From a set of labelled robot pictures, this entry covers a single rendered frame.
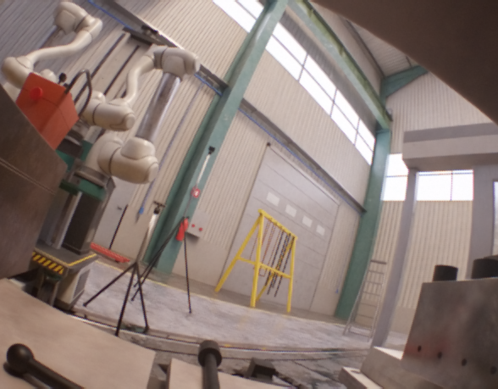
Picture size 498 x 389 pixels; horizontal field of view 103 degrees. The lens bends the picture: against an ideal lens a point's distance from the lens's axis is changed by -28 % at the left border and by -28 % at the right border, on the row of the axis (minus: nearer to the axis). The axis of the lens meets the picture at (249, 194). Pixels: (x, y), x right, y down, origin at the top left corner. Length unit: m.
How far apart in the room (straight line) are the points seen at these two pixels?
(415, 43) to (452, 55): 0.05
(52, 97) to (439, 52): 0.73
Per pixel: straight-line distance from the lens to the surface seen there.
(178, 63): 1.48
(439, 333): 0.64
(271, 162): 9.79
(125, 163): 1.34
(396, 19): 0.33
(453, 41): 0.34
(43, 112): 0.72
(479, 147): 3.23
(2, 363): 0.48
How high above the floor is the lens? 0.57
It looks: 16 degrees up
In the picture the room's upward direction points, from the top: 20 degrees clockwise
